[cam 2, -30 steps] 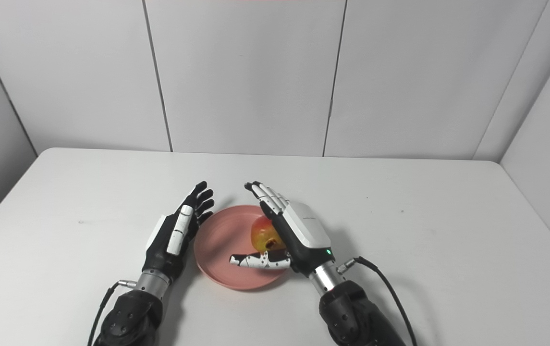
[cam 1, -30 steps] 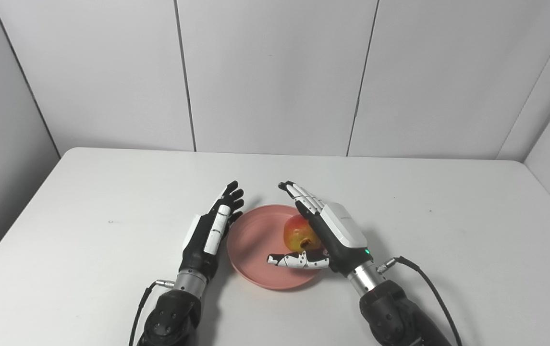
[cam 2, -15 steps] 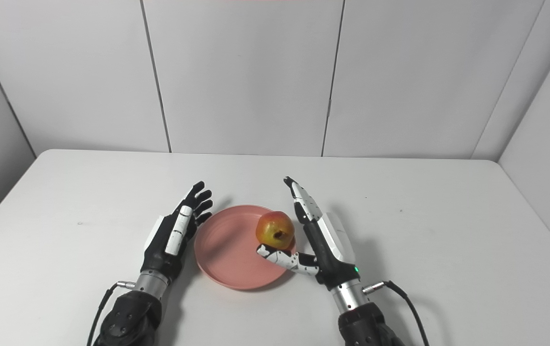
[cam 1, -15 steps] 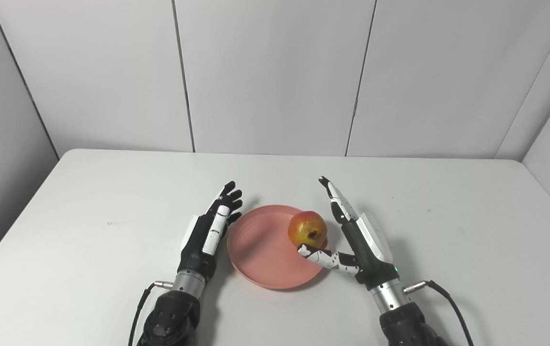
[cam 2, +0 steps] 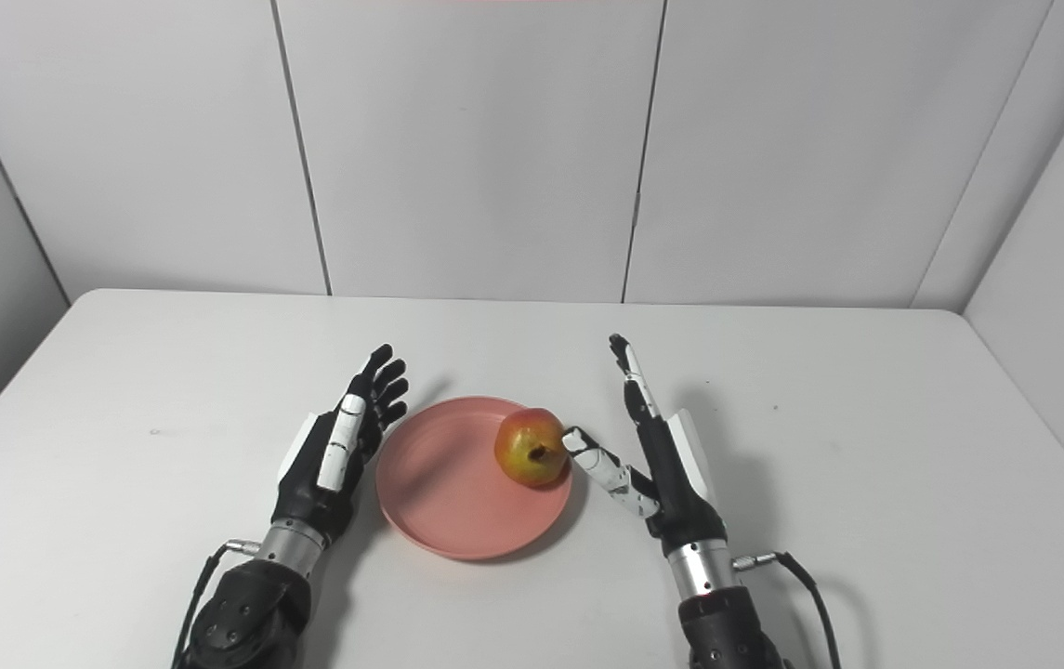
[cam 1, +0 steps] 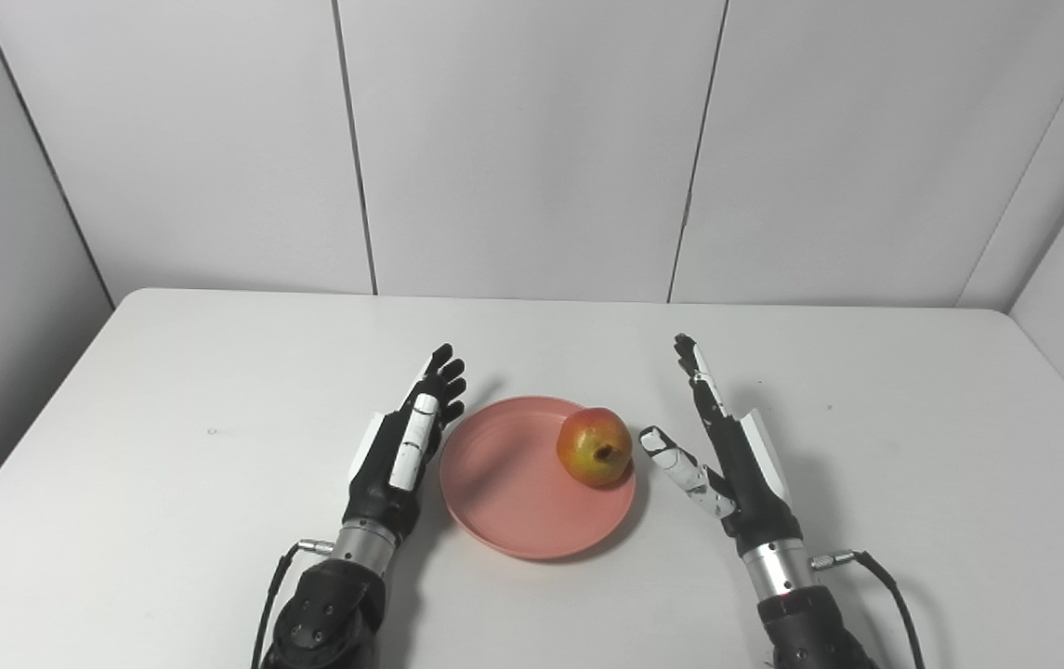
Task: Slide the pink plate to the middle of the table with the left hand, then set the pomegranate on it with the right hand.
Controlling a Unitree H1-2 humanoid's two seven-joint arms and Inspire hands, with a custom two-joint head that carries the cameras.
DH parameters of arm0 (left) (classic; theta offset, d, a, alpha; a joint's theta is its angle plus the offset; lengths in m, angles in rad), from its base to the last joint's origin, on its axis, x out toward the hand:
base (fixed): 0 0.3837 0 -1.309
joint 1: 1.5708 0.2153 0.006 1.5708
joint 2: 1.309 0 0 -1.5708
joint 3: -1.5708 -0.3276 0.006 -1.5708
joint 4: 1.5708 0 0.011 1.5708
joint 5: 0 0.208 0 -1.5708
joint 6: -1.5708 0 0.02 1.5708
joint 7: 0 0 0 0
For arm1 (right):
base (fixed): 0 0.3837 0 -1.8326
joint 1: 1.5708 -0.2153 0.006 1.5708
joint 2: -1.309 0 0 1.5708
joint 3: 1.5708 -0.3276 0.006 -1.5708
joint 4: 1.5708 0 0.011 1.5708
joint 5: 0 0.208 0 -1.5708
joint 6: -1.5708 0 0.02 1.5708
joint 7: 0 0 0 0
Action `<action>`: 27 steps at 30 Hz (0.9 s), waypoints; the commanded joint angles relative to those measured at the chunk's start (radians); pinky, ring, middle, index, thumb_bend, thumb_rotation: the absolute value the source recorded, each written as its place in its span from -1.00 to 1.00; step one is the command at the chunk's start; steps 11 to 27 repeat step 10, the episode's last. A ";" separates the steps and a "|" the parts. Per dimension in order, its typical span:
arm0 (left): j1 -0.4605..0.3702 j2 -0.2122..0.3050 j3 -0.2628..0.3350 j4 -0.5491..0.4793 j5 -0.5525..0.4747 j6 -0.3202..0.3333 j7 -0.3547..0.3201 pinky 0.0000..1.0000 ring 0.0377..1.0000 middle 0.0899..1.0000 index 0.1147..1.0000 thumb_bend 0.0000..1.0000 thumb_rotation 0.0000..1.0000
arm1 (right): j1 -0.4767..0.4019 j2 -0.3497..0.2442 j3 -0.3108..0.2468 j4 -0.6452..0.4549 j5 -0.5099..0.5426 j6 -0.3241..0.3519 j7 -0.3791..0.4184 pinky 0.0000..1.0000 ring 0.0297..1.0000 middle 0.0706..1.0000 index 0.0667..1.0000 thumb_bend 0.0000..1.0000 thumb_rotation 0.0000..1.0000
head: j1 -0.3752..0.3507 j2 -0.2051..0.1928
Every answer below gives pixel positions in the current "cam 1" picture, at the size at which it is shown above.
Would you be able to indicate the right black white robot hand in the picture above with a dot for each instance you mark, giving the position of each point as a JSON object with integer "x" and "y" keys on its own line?
{"x": 755, "y": 502}

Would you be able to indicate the pink round plate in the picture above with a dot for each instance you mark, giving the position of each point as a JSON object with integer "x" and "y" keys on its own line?
{"x": 504, "y": 492}

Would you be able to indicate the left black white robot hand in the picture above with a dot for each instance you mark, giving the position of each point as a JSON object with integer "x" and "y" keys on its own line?
{"x": 378, "y": 492}

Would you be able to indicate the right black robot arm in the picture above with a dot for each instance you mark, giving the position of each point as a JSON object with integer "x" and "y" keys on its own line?
{"x": 810, "y": 623}

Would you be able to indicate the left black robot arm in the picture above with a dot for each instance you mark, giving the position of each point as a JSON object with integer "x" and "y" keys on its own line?
{"x": 332, "y": 613}

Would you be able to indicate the red yellow pomegranate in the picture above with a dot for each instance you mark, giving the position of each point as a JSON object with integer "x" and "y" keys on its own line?
{"x": 592, "y": 446}

